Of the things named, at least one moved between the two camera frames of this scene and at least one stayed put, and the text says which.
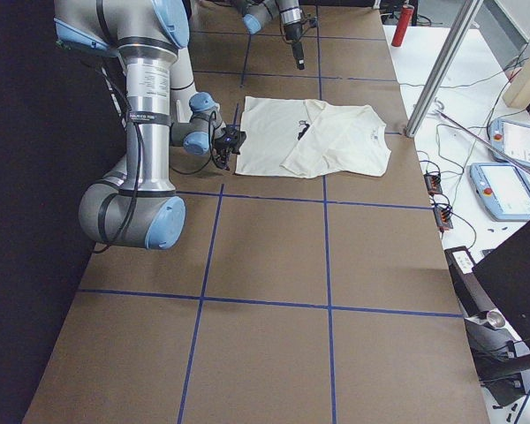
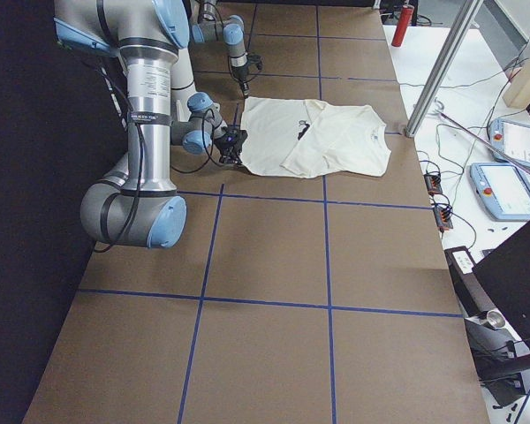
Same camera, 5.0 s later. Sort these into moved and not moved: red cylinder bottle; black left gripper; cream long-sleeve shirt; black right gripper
Moved: black right gripper
Not moved: black left gripper; red cylinder bottle; cream long-sleeve shirt
